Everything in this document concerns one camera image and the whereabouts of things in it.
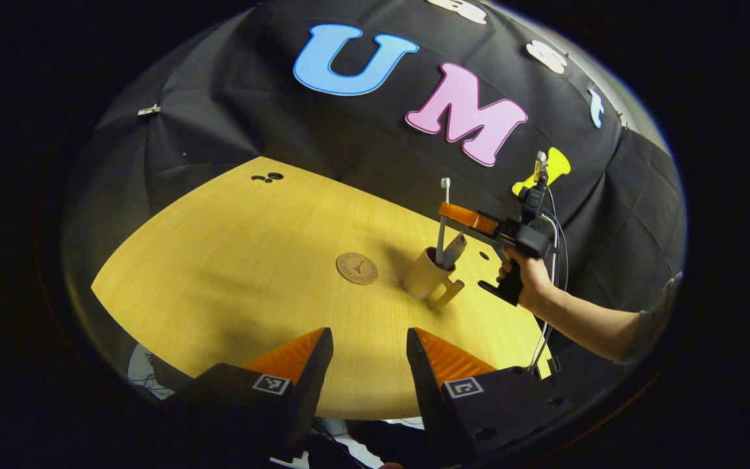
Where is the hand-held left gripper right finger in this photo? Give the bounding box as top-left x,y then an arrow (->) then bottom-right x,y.
406,328 -> 577,466

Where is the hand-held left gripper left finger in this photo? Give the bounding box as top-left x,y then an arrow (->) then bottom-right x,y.
167,328 -> 335,466

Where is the white toothbrush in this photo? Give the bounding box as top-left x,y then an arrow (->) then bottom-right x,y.
436,177 -> 451,266

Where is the white toothpaste tube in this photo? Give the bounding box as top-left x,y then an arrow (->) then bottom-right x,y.
443,233 -> 467,269

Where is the beige cup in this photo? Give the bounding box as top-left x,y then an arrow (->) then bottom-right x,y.
403,246 -> 465,310

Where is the round brown coaster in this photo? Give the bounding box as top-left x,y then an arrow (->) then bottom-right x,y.
336,252 -> 379,285

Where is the wooden desktop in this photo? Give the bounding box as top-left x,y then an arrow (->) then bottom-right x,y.
92,156 -> 555,421

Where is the black backdrop cloth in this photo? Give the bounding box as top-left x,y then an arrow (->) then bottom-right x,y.
62,0 -> 687,391

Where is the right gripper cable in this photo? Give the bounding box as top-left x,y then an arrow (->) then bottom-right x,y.
528,189 -> 570,372

